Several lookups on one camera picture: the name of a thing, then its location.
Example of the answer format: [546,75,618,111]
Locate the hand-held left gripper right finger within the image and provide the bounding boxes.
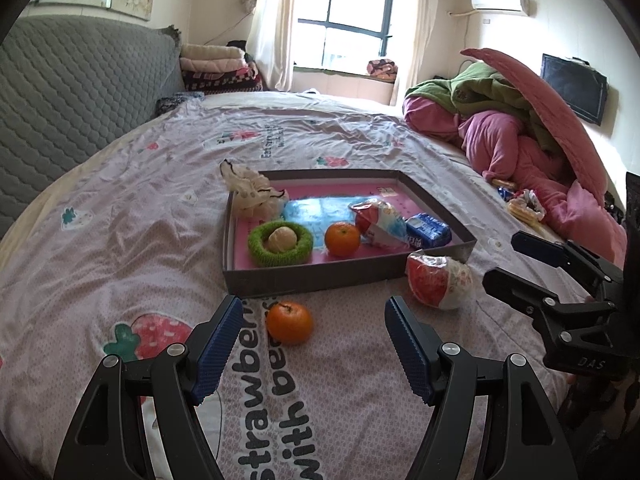
[384,296,573,480]

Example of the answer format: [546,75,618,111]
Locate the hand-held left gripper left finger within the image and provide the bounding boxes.
[54,295,245,480]

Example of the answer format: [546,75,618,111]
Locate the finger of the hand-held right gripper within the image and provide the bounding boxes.
[511,231,626,286]
[482,267,618,318]

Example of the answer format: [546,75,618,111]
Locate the orange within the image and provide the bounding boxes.
[324,221,362,257]
[265,301,315,346]

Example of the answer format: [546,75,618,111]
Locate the red and white snack packet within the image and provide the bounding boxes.
[405,251,474,311]

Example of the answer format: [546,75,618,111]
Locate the shallow grey cardboard box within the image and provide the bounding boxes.
[221,169,477,299]

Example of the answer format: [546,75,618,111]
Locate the green fuzzy ring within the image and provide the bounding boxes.
[248,220,314,267]

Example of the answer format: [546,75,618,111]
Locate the blue biscuit packet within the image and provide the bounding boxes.
[405,212,451,248]

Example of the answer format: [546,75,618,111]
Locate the round tan bun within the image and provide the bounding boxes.
[264,226,297,254]

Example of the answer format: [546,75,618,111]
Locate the blue and red snack bag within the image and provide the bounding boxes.
[348,199,410,248]

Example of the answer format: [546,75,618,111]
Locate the white bag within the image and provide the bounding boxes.
[218,159,288,221]

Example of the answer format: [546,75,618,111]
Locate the yellow biscuit packet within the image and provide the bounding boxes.
[507,201,543,224]

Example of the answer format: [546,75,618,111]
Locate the snack packets near bedding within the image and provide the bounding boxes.
[516,189,547,221]

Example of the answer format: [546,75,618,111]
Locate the pink quilt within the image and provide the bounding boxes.
[402,96,628,256]

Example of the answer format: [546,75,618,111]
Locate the pink quilted cover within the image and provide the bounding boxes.
[460,47,608,206]

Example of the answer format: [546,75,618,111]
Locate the black television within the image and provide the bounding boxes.
[540,53,609,127]

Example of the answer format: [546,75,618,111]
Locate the strawberry print bedsheet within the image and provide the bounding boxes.
[0,91,576,480]

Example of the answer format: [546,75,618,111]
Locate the green blanket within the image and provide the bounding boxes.
[404,62,576,153]

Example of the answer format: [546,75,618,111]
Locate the patterned cloth bundle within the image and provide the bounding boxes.
[366,59,398,80]

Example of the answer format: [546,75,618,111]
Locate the cream curtain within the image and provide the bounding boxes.
[245,0,306,93]
[390,0,443,108]

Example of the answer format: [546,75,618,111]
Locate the blue patterned cloth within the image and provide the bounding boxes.
[156,92,203,116]

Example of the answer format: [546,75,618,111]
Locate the white air conditioner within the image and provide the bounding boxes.
[470,0,531,16]

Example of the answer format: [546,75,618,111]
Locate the dark checkered folded blanket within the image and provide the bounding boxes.
[181,67,263,93]

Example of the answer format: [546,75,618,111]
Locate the pink folded blanket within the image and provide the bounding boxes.
[180,57,251,74]

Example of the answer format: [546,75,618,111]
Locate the dark framed window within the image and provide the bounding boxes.
[295,0,401,68]

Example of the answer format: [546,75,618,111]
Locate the grey quilted headboard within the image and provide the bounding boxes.
[0,14,183,241]

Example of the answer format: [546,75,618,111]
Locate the cream folded blanket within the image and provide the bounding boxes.
[180,43,246,61]

